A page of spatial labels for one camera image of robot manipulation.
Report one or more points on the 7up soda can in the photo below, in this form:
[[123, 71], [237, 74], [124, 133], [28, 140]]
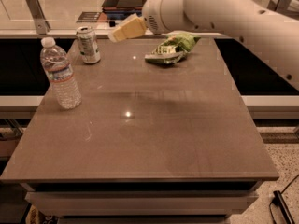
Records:
[[87, 43]]

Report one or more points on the snack package under table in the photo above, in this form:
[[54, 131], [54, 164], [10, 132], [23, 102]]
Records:
[[36, 217]]

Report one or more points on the clear plastic water bottle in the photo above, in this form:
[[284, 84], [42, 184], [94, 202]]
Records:
[[60, 74]]

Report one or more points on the metal railing post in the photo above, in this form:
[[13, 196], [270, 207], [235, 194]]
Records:
[[281, 0], [41, 24]]

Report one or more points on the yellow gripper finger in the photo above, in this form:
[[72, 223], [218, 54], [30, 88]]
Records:
[[132, 27]]

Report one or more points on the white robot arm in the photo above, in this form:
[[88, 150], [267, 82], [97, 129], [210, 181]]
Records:
[[272, 37]]

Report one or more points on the grey table drawer unit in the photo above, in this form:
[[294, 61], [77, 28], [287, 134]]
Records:
[[214, 203]]

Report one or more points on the left metal railing post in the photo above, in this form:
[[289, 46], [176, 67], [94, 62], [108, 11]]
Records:
[[41, 24]]

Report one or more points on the right metal railing post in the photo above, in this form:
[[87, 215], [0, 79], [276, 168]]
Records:
[[281, 0]]

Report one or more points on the green chip bag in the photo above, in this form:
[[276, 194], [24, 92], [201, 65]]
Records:
[[174, 49]]

